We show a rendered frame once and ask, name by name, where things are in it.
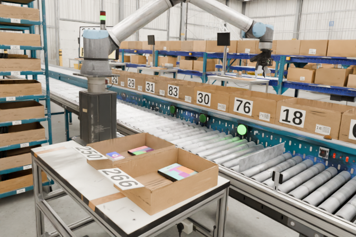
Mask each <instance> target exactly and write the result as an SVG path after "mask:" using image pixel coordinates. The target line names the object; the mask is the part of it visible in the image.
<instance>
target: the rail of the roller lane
mask: <svg viewBox="0 0 356 237"><path fill-rule="evenodd" d="M50 94H51V96H50V98H52V99H54V100H56V101H58V102H60V103H62V104H64V105H66V106H68V107H70V108H72V109H74V110H76V111H78V112H79V103H77V102H75V101H73V100H71V99H69V98H66V97H63V96H61V95H59V94H57V93H54V92H52V91H50ZM117 131H118V132H120V133H122V134H124V135H126V136H128V135H133V134H138V133H144V131H141V130H139V129H137V128H135V127H132V126H130V125H128V124H126V123H123V122H121V121H118V120H117ZM218 176H221V177H223V178H225V179H228V180H230V188H232V189H234V190H236V191H238V192H240V193H242V194H244V195H246V196H248V197H250V198H252V199H254V200H256V201H258V202H260V203H262V204H264V205H266V206H268V207H270V208H272V209H274V210H276V211H278V212H280V213H282V214H284V215H286V216H288V217H290V218H291V219H293V220H295V221H297V222H299V223H301V224H303V225H305V226H307V227H309V228H311V229H313V230H315V231H317V232H319V233H321V234H323V235H325V236H327V237H356V224H354V223H351V222H349V221H347V220H345V219H342V218H340V217H338V216H336V215H333V214H331V213H329V212H326V211H324V210H322V209H320V208H317V207H315V206H313V205H311V204H308V203H306V202H303V201H301V200H299V199H297V198H294V197H292V196H290V195H287V194H285V193H283V192H281V191H278V192H275V191H273V188H272V187H269V186H267V185H265V184H262V183H260V182H258V181H256V180H254V179H251V178H248V177H246V176H244V175H242V174H239V173H237V172H235V171H233V170H230V169H228V168H226V167H223V166H221V165H219V171H218Z"/></svg>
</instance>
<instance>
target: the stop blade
mask: <svg viewBox="0 0 356 237"><path fill-rule="evenodd" d="M283 149H284V143H281V144H278V145H275V146H273V147H270V148H268V149H265V150H262V151H260V152H257V153H254V154H252V155H249V156H247V157H244V158H241V159H240V160H239V169H238V173H240V172H242V171H245V170H247V169H250V168H252V167H255V166H257V165H259V164H261V163H264V162H266V161H268V160H271V159H273V158H275V157H278V156H280V155H282V154H283Z"/></svg>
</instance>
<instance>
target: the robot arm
mask: <svg viewBox="0 0 356 237"><path fill-rule="evenodd" d="M181 2H184V3H191V4H193V5H195V6H197V7H199V8H200V9H202V10H204V11H206V12H208V13H210V14H212V15H214V16H216V17H218V18H220V19H221V20H223V21H225V22H227V23H229V24H231V25H233V26H235V27H237V28H239V29H241V30H242V38H244V39H259V49H260V51H262V52H261V53H259V54H258V55H256V56H254V57H252V58H250V59H249V60H250V62H256V61H257V63H256V66H255V78H257V74H261V73H263V77H264V78H265V77H266V74H268V73H270V72H271V71H270V70H269V69H268V67H267V66H272V65H273V59H272V58H271V52H273V50H270V49H272V41H273V32H274V26H273V25H270V24H263V23H262V22H257V21H255V20H253V19H250V18H248V17H246V16H245V15H243V14H241V13H239V12H237V11H235V10H233V9H231V8H230V7H228V6H226V5H224V4H222V3H220V2H218V1H216V0H151V1H150V2H148V3H147V4H145V5H144V6H143V7H141V8H140V9H138V10H137V11H135V12H134V13H132V14H131V15H129V16H128V17H127V18H125V19H124V20H122V21H121V22H120V23H118V24H117V25H115V26H114V27H112V28H111V29H110V28H106V29H104V30H91V29H84V30H83V64H82V67H81V69H80V74H83V75H111V74H112V70H111V67H110V64H109V55H111V54H112V53H113V52H114V51H115V50H116V49H117V48H119V47H120V45H121V42H122V41H124V40H125V39H127V38H128V37H130V36H131V35H133V34H134V33H136V32H137V31H138V30H140V29H141V28H143V27H144V26H145V25H147V24H148V23H150V22H151V21H153V20H154V19H155V18H157V17H159V16H160V15H161V14H163V13H164V12H166V11H167V10H169V9H170V8H172V7H173V6H175V5H176V4H179V3H181Z"/></svg>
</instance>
